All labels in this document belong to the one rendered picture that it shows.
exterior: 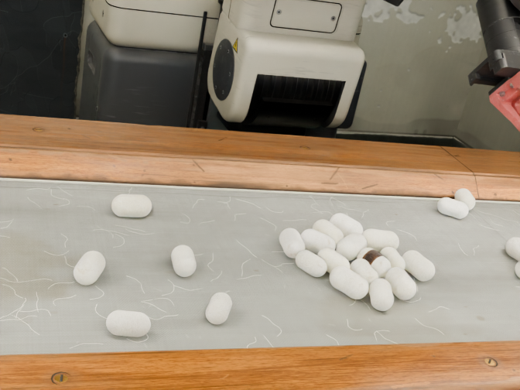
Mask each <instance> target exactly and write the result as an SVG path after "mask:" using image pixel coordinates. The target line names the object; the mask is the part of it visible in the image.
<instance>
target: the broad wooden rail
mask: <svg viewBox="0 0 520 390"><path fill-rule="evenodd" d="M0 178H10V179H27V180H59V181H77V182H93V183H126V184H142V185H160V186H192V187H209V188H226V189H243V190H275V191H292V192H309V193H342V194H359V195H375V196H393V197H425V198H444V197H449V198H451V199H455V193H456V192H457V191H458V190H459V189H463V188H464V189H467V190H469V191H470V192H471V194H472V195H473V197H474V199H475V200H492V201H508V202H520V152H509V151H499V150H488V149H468V148H457V147H446V146H435V145H415V144H404V143H394V142H373V141H362V140H351V139H331V138H320V137H309V136H298V135H278V134H267V133H257V132H236V131H225V130H214V129H204V128H183V127H173V126H161V125H139V124H130V123H120V122H109V121H88V120H77V119H67V118H47V117H36V116H25V115H4V114H0Z"/></svg>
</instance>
